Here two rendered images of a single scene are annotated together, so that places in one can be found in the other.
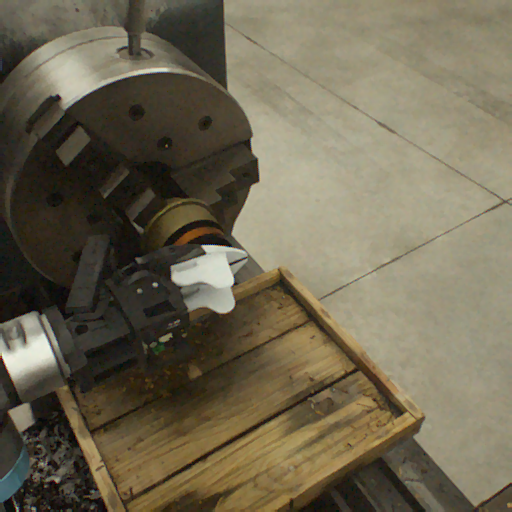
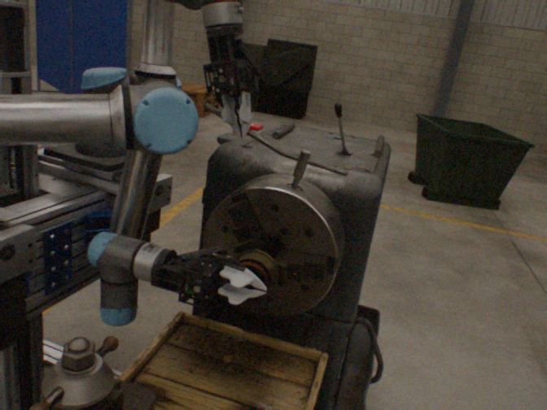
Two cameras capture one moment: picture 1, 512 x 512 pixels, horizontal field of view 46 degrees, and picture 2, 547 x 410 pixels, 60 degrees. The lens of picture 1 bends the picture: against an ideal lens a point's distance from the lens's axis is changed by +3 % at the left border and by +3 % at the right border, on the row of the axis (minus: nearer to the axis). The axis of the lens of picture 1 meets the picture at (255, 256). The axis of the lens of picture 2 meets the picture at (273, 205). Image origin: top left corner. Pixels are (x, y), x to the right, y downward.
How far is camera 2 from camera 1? 0.55 m
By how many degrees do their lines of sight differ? 45
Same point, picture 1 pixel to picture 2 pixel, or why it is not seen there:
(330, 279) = not seen: outside the picture
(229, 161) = (311, 259)
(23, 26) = (273, 167)
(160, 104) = (288, 210)
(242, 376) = (243, 377)
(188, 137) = (297, 235)
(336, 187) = not seen: outside the picture
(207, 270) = (237, 277)
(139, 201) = (245, 241)
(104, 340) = (172, 269)
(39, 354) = (149, 256)
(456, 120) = not seen: outside the picture
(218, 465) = (186, 392)
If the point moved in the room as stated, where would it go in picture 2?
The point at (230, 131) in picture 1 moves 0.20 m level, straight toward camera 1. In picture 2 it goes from (322, 246) to (255, 268)
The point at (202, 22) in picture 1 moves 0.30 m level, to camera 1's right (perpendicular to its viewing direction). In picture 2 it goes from (359, 202) to (480, 253)
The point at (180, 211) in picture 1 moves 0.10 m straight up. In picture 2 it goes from (256, 254) to (263, 208)
